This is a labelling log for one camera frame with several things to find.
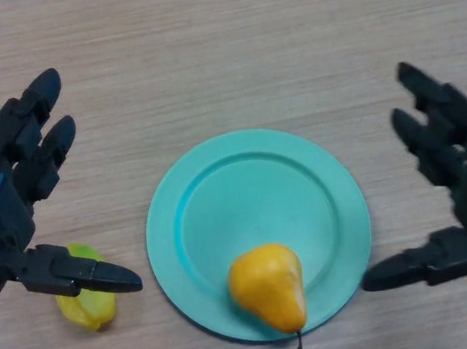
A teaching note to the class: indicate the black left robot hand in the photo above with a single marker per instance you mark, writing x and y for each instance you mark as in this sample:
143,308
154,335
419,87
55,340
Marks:
12,192

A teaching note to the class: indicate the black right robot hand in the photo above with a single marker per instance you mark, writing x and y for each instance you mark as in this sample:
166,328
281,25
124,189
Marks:
457,189

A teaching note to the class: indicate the yellow starfruit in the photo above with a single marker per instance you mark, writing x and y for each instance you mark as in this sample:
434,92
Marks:
90,309

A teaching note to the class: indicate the green round plate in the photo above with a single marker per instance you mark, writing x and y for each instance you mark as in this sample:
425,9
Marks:
256,205

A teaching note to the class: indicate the yellow pear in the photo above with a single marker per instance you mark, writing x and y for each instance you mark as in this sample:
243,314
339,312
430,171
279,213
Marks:
271,289

